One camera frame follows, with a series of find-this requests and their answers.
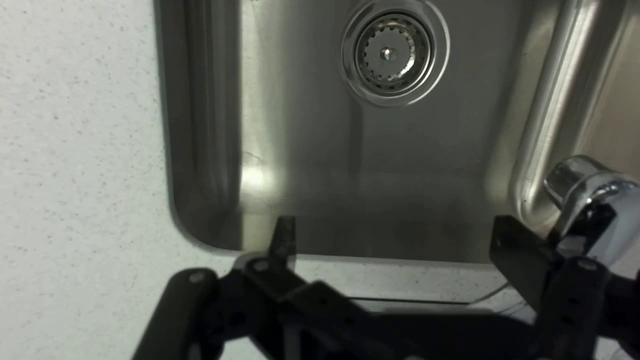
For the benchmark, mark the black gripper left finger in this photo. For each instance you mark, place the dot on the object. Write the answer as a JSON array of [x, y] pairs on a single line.
[[265, 300]]

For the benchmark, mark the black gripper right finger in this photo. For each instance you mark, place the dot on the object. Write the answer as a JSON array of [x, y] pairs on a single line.
[[577, 300]]

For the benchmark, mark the chrome faucet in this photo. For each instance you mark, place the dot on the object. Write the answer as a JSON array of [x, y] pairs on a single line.
[[599, 208]]

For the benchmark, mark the stainless steel sink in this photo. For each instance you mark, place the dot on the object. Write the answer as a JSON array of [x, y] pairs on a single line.
[[386, 128]]

